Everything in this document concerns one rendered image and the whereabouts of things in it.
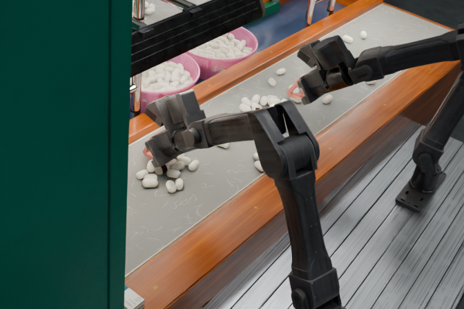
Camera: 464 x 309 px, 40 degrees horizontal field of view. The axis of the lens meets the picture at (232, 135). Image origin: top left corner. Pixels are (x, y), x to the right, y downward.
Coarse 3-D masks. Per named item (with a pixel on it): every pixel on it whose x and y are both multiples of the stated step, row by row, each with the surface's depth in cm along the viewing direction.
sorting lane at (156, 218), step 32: (352, 32) 225; (384, 32) 228; (416, 32) 231; (288, 64) 201; (224, 96) 181; (352, 96) 190; (160, 128) 165; (320, 128) 174; (128, 160) 153; (192, 160) 156; (224, 160) 157; (128, 192) 144; (160, 192) 145; (192, 192) 146; (224, 192) 148; (128, 224) 136; (160, 224) 137; (192, 224) 138; (128, 256) 128
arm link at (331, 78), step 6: (336, 66) 156; (342, 66) 156; (330, 72) 159; (336, 72) 157; (342, 72) 156; (330, 78) 159; (336, 78) 157; (342, 78) 156; (348, 78) 157; (330, 84) 159; (336, 84) 158; (342, 84) 157; (348, 84) 157
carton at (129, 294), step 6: (126, 288) 116; (126, 294) 115; (132, 294) 115; (126, 300) 114; (132, 300) 114; (138, 300) 114; (144, 300) 115; (126, 306) 113; (132, 306) 113; (138, 306) 114
